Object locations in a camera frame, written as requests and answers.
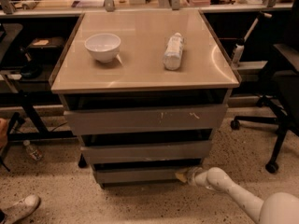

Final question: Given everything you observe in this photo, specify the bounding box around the white plastic bottle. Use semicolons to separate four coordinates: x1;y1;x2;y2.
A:
163;33;184;71

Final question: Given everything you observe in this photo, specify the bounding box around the person hand at left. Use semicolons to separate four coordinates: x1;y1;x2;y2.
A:
0;119;8;148

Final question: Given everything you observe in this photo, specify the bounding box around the black table frame left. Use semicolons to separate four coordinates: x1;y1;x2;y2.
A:
0;23;76;173

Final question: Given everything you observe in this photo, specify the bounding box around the grey drawer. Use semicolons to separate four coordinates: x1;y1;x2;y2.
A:
93;159;202;185
64;105;227;135
81;140;212;164

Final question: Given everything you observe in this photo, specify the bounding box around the grey top drawer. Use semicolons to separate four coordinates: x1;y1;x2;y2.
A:
64;105;227;135

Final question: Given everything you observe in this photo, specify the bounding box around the grey middle drawer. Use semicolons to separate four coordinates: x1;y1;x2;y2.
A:
81;140;212;164

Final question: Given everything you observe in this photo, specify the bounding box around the grey bottom drawer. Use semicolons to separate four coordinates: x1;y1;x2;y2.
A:
93;159;202;185

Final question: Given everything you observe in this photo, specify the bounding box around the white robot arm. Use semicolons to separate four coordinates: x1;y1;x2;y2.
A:
175;166;299;224

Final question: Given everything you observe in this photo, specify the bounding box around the white handled tool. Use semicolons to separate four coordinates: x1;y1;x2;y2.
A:
231;12;272;66

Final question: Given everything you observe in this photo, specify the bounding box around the plastic bottle on floor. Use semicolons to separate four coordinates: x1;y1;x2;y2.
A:
23;140;43;161

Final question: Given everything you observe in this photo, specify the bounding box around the white ceramic bowl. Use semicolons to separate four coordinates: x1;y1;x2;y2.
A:
84;34;121;63

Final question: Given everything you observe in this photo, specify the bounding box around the white sneaker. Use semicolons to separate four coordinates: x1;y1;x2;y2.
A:
0;194;40;224

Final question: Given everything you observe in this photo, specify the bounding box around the black office chair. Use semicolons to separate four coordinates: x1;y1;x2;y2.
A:
230;0;299;174

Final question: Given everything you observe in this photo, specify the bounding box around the grey drawer cabinet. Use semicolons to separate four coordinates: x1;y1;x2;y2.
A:
48;9;242;189

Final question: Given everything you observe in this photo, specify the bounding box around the black box on shelf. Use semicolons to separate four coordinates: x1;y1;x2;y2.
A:
27;36;65;51

